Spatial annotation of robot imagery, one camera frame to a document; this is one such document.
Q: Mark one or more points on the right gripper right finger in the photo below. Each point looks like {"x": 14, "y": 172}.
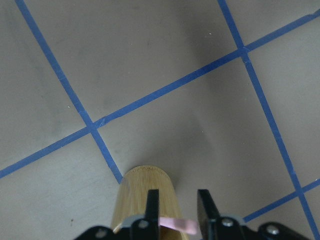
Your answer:
{"x": 207, "y": 215}

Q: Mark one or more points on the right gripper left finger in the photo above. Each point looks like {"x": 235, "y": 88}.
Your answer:
{"x": 151, "y": 215}

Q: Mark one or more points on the pink chopstick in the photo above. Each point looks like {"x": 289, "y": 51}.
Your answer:
{"x": 187, "y": 226}

